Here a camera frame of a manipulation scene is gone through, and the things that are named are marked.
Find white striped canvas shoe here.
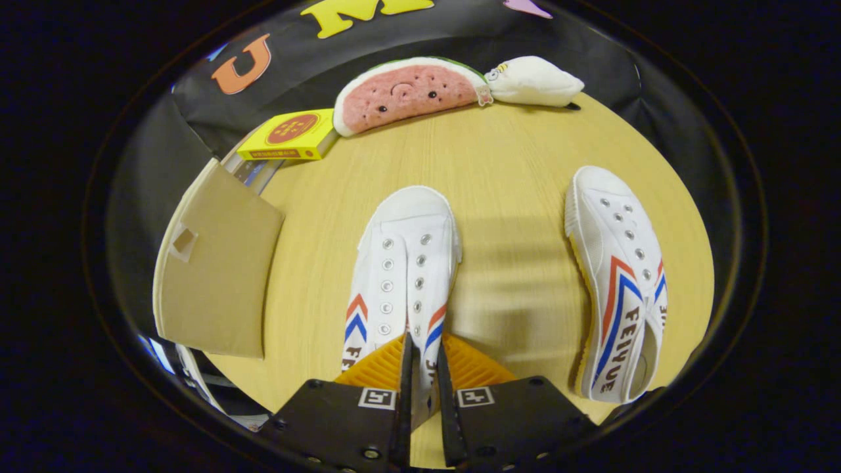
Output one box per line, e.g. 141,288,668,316
565,166,669,403
342,185,463,431

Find beige storage box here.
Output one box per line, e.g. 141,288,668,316
152,158,286,360

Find white plush toy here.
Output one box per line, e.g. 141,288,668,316
485,56,585,109

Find yellow book with red circle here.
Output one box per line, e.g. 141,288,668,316
237,108,339,162

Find watermelon slice plush toy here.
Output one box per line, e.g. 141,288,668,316
332,56,493,137

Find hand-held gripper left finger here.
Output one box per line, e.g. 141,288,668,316
260,332,415,470

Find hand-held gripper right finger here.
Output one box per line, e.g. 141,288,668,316
436,332,595,468

